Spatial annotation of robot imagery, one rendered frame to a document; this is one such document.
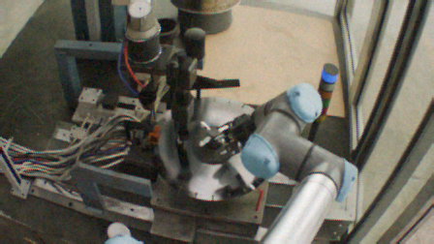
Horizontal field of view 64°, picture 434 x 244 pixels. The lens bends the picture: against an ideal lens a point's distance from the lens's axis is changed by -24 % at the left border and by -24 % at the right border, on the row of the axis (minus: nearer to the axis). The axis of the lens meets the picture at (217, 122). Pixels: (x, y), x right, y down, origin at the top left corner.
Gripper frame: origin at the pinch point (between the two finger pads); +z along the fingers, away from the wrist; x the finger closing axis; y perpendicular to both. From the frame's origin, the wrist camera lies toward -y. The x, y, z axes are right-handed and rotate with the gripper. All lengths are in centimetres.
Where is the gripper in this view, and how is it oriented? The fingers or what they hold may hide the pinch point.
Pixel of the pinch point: (229, 142)
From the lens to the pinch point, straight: 110.8
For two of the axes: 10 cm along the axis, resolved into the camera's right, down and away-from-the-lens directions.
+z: -4.6, 2.8, 8.4
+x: 3.9, 9.2, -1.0
